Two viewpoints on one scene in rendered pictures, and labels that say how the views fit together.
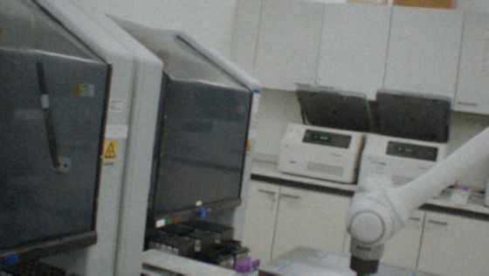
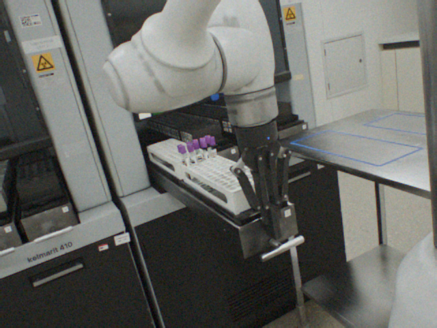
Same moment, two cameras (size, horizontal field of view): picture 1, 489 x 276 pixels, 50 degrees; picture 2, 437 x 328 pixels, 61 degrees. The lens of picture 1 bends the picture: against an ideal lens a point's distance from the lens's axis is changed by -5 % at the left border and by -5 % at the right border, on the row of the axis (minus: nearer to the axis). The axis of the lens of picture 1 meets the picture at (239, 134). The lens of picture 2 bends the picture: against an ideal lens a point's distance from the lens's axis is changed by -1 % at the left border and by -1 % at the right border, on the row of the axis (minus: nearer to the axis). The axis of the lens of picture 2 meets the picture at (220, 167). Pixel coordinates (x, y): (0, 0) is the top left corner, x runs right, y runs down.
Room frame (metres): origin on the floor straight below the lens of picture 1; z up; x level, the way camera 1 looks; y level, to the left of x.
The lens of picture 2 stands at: (0.81, -0.75, 1.15)
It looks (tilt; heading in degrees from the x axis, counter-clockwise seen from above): 18 degrees down; 42
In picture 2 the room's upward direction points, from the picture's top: 12 degrees counter-clockwise
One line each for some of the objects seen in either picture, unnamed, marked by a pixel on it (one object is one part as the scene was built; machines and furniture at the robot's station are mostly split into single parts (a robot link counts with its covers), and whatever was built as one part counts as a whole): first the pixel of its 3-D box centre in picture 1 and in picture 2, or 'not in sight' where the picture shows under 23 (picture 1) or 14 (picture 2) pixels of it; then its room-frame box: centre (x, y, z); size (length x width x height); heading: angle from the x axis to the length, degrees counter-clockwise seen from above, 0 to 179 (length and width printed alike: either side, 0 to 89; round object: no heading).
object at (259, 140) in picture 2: (362, 273); (259, 145); (1.36, -0.36, 0.96); 0.08 x 0.07 x 0.09; 156
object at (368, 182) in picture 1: (373, 204); (234, 45); (1.35, -0.35, 1.14); 0.13 x 0.11 x 0.16; 164
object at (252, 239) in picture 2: not in sight; (203, 188); (1.49, -0.05, 0.78); 0.73 x 0.14 x 0.09; 66
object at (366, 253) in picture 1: (367, 245); (251, 106); (1.36, -0.36, 1.03); 0.09 x 0.09 x 0.06
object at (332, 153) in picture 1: (331, 133); not in sight; (4.07, -0.67, 1.22); 0.62 x 0.56 x 0.64; 154
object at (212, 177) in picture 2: not in sight; (222, 181); (1.44, -0.18, 0.83); 0.30 x 0.10 x 0.06; 66
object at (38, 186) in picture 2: not in sight; (39, 188); (1.24, 0.36, 0.85); 0.12 x 0.02 x 0.06; 156
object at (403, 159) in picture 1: (409, 141); not in sight; (3.83, -1.20, 1.24); 0.62 x 0.56 x 0.69; 156
